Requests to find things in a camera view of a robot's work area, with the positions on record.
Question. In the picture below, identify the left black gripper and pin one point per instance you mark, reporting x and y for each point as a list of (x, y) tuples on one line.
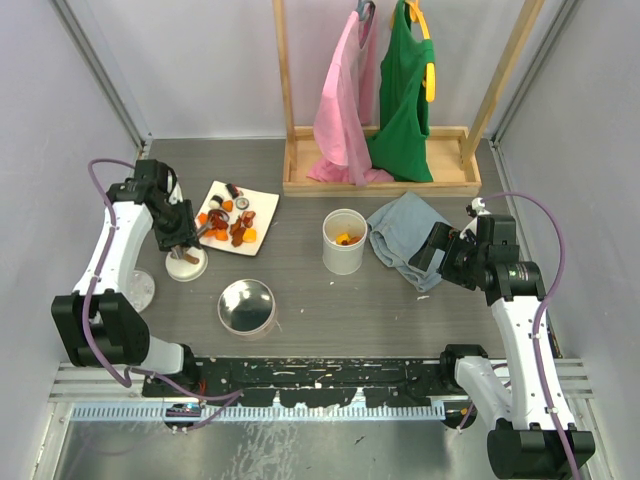
[(186, 232)]

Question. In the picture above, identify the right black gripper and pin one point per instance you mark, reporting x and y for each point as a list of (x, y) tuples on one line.
[(446, 239)]

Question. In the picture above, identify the blue denim shorts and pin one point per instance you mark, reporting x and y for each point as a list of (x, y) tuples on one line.
[(397, 231)]

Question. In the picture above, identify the pink metal bowl container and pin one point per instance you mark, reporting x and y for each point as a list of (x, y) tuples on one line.
[(247, 309)]

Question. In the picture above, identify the orange food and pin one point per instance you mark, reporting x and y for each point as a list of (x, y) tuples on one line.
[(346, 239)]

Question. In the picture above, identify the tall white cylinder container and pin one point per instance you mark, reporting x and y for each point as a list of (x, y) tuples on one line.
[(343, 260)]

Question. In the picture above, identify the metal tongs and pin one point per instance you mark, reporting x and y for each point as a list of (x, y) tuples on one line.
[(209, 222)]

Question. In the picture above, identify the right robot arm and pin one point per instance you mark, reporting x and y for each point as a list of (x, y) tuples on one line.
[(532, 432)]

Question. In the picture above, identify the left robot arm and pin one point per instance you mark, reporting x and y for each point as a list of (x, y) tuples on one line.
[(98, 325)]

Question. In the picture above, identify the flat metal inner lid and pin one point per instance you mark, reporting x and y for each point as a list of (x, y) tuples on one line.
[(141, 290)]

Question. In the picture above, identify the white square plate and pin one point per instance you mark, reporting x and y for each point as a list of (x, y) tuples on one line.
[(264, 204)]

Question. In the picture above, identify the green hanging tank top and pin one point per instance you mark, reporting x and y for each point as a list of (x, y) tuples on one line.
[(400, 145)]

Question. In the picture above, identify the pink hanging shirt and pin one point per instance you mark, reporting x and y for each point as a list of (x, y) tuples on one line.
[(346, 107)]

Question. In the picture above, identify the grey clothes hanger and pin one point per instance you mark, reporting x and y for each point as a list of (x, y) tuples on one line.
[(365, 8)]

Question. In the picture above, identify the white lid with brown strap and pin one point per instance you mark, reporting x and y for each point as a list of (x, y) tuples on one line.
[(186, 266)]

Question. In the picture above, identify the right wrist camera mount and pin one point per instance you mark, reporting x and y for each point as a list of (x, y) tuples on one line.
[(475, 210)]

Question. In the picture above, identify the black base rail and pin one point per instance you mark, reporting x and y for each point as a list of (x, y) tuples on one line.
[(310, 382)]

